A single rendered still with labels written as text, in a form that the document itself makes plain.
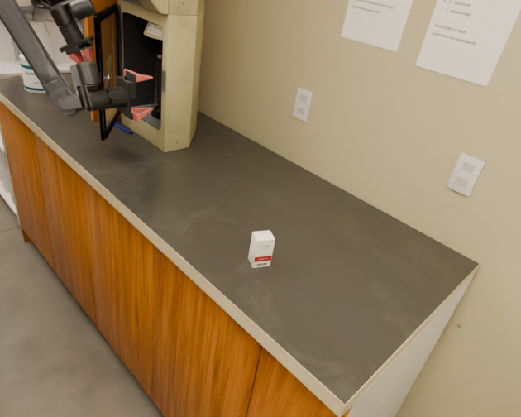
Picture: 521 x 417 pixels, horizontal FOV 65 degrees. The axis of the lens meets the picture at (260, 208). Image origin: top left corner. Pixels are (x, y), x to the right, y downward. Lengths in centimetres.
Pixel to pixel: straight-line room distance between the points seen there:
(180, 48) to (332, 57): 51
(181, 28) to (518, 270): 126
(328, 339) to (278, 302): 14
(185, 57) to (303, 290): 89
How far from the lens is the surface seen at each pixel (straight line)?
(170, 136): 155
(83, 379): 200
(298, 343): 89
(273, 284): 101
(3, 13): 130
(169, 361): 146
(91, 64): 125
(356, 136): 147
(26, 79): 214
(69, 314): 225
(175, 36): 145
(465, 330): 153
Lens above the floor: 161
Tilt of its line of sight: 31 degrees down
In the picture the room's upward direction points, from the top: 10 degrees clockwise
